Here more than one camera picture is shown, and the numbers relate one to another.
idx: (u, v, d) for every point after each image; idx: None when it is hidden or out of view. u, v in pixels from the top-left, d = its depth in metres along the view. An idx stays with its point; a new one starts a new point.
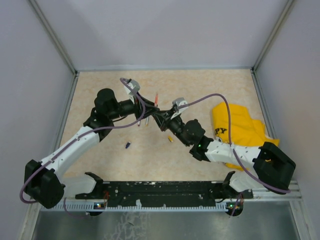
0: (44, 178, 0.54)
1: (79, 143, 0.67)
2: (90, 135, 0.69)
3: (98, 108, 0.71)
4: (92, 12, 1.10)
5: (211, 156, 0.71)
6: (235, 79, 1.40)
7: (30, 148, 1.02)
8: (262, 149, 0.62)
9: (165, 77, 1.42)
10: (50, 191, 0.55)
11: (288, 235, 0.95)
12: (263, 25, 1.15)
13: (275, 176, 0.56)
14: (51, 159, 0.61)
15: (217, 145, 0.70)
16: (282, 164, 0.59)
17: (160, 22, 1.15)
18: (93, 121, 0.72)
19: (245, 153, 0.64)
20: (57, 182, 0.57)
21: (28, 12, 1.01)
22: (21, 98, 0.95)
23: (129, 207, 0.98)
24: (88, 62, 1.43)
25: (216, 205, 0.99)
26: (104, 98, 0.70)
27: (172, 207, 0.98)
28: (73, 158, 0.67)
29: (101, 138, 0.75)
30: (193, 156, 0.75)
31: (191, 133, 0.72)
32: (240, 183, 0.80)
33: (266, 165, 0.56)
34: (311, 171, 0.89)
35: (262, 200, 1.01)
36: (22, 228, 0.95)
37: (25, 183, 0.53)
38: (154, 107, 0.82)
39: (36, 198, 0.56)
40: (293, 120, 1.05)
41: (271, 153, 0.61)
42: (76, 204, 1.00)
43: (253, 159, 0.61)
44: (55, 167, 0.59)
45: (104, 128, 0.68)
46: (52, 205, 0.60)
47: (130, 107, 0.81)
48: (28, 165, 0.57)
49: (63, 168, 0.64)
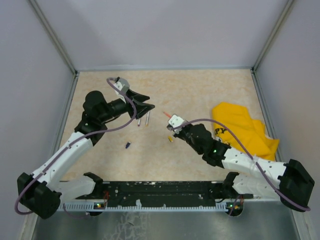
0: (36, 191, 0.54)
1: (70, 151, 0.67)
2: (81, 142, 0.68)
3: (89, 112, 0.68)
4: (92, 12, 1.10)
5: (227, 164, 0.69)
6: (235, 79, 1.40)
7: (30, 148, 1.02)
8: (287, 167, 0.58)
9: (165, 77, 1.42)
10: (44, 203, 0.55)
11: (288, 235, 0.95)
12: (263, 25, 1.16)
13: (299, 196, 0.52)
14: (42, 172, 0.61)
15: (236, 154, 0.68)
16: (304, 182, 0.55)
17: (160, 22, 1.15)
18: (84, 126, 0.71)
19: (268, 169, 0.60)
20: (51, 193, 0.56)
21: (27, 12, 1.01)
22: (21, 98, 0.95)
23: (129, 207, 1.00)
24: (88, 62, 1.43)
25: (216, 205, 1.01)
26: (92, 102, 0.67)
27: (172, 207, 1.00)
28: (66, 167, 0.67)
29: (94, 142, 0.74)
30: (207, 162, 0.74)
31: (196, 136, 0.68)
32: (246, 188, 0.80)
33: (293, 185, 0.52)
34: (312, 171, 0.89)
35: (262, 201, 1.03)
36: (22, 228, 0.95)
37: (18, 195, 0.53)
38: (149, 104, 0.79)
39: (33, 209, 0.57)
40: (293, 120, 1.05)
41: (296, 171, 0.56)
42: (76, 204, 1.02)
43: (279, 177, 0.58)
44: (47, 179, 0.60)
45: (96, 132, 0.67)
46: (50, 214, 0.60)
47: (122, 107, 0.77)
48: (20, 178, 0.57)
49: (57, 178, 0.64)
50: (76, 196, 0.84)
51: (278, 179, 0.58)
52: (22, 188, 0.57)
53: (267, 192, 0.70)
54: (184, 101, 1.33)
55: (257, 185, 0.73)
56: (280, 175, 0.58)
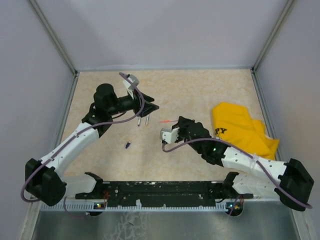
0: (45, 176, 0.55)
1: (78, 140, 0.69)
2: (89, 131, 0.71)
3: (98, 103, 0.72)
4: (92, 11, 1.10)
5: (227, 163, 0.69)
6: (235, 79, 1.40)
7: (30, 148, 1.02)
8: (287, 166, 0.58)
9: (165, 77, 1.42)
10: (51, 189, 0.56)
11: (288, 235, 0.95)
12: (263, 25, 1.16)
13: (299, 195, 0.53)
14: (51, 158, 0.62)
15: (236, 153, 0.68)
16: (303, 181, 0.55)
17: (160, 22, 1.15)
18: (91, 117, 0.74)
19: (269, 168, 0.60)
20: (58, 180, 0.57)
21: (27, 11, 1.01)
22: (21, 98, 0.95)
23: (129, 207, 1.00)
24: (88, 62, 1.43)
25: (216, 205, 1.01)
26: (103, 93, 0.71)
27: (172, 207, 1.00)
28: (73, 155, 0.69)
29: (100, 134, 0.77)
30: (207, 162, 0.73)
31: (193, 134, 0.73)
32: (246, 188, 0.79)
33: (293, 184, 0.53)
34: (312, 171, 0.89)
35: (262, 200, 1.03)
36: (22, 228, 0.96)
37: (26, 181, 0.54)
38: (154, 105, 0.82)
39: (39, 196, 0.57)
40: (293, 120, 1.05)
41: (296, 170, 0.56)
42: (76, 204, 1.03)
43: (280, 176, 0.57)
44: (55, 165, 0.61)
45: (103, 123, 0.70)
46: (55, 202, 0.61)
47: (129, 103, 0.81)
48: (28, 164, 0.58)
49: (64, 165, 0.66)
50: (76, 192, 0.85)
51: (278, 178, 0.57)
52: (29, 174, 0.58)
53: (266, 191, 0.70)
54: (184, 101, 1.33)
55: (257, 184, 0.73)
56: (281, 175, 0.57)
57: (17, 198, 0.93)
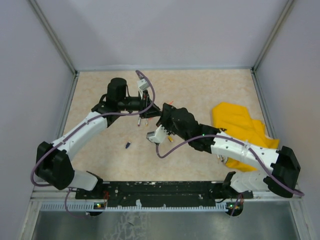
0: (57, 158, 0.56)
1: (87, 126, 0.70)
2: (99, 119, 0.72)
3: (111, 92, 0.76)
4: (92, 12, 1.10)
5: (218, 150, 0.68)
6: (236, 79, 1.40)
7: (30, 148, 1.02)
8: (279, 154, 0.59)
9: (165, 77, 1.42)
10: (62, 173, 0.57)
11: (288, 235, 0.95)
12: (263, 24, 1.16)
13: (288, 182, 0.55)
14: (62, 141, 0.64)
15: (226, 140, 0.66)
16: (292, 169, 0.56)
17: (160, 22, 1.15)
18: (100, 107, 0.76)
19: (261, 156, 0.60)
20: (68, 163, 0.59)
21: (28, 12, 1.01)
22: (21, 98, 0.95)
23: (129, 207, 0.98)
24: (88, 62, 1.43)
25: (216, 205, 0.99)
26: (117, 84, 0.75)
27: (172, 207, 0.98)
28: (82, 142, 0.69)
29: (108, 124, 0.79)
30: (196, 149, 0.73)
31: (177, 120, 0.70)
32: (242, 184, 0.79)
33: (285, 172, 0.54)
34: (312, 170, 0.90)
35: (262, 200, 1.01)
36: (22, 228, 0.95)
37: (37, 163, 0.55)
38: (158, 109, 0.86)
39: (48, 180, 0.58)
40: (293, 119, 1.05)
41: (287, 158, 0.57)
42: (77, 204, 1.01)
43: (272, 164, 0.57)
44: (67, 148, 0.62)
45: (112, 113, 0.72)
46: (64, 186, 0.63)
47: (137, 104, 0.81)
48: (40, 146, 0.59)
49: (74, 150, 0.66)
50: (79, 187, 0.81)
51: (271, 166, 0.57)
52: (40, 156, 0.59)
53: (259, 184, 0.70)
54: (184, 100, 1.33)
55: (249, 179, 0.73)
56: (274, 163, 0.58)
57: (17, 198, 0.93)
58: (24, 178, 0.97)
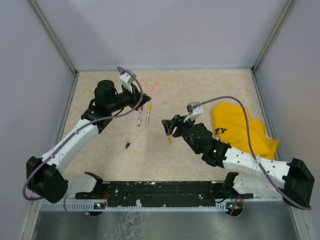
0: (46, 174, 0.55)
1: (77, 136, 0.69)
2: (89, 128, 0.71)
3: (98, 98, 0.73)
4: (92, 11, 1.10)
5: (229, 165, 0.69)
6: (235, 79, 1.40)
7: (29, 147, 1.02)
8: (290, 166, 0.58)
9: (165, 77, 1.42)
10: (52, 187, 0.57)
11: (289, 236, 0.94)
12: (262, 24, 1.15)
13: (301, 195, 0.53)
14: (51, 155, 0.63)
15: (237, 155, 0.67)
16: (306, 180, 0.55)
17: (160, 22, 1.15)
18: (90, 114, 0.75)
19: (272, 169, 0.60)
20: (59, 177, 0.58)
21: (27, 12, 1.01)
22: (21, 98, 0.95)
23: (129, 207, 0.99)
24: (88, 62, 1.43)
25: (216, 205, 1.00)
26: (104, 88, 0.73)
27: (172, 207, 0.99)
28: (73, 152, 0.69)
29: (100, 130, 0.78)
30: (207, 163, 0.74)
31: (197, 137, 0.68)
32: (248, 188, 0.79)
33: (297, 185, 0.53)
34: (312, 170, 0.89)
35: (262, 201, 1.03)
36: (22, 228, 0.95)
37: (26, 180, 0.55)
38: (147, 96, 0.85)
39: (41, 194, 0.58)
40: (294, 118, 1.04)
41: (299, 170, 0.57)
42: (76, 204, 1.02)
43: (284, 177, 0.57)
44: (56, 162, 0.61)
45: (103, 118, 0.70)
46: (57, 199, 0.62)
47: (128, 99, 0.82)
48: (29, 162, 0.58)
49: (64, 162, 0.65)
50: (78, 190, 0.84)
51: (282, 179, 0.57)
52: (31, 172, 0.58)
53: (267, 191, 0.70)
54: (184, 100, 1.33)
55: (258, 185, 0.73)
56: (285, 175, 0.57)
57: (17, 198, 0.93)
58: (23, 178, 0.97)
